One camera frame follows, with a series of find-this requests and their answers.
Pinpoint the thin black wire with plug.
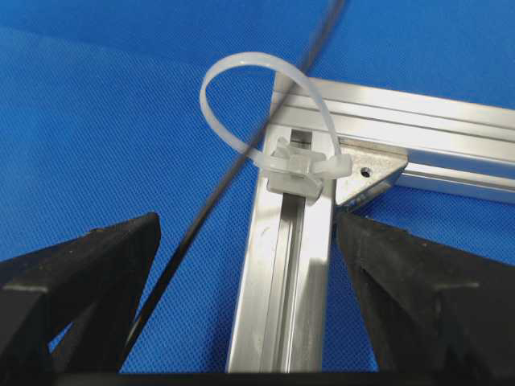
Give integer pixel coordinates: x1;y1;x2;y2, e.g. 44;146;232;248
119;0;348;373

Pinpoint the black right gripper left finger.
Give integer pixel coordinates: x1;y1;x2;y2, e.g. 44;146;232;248
1;212;161;385

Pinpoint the white zip tie loop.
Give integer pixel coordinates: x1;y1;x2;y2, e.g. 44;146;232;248
199;51;353;202

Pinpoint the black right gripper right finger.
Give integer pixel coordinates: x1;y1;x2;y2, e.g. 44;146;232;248
337;213;514;385

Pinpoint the aluminium extrusion rectangular frame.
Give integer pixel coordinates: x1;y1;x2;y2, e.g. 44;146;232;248
227;79;514;372

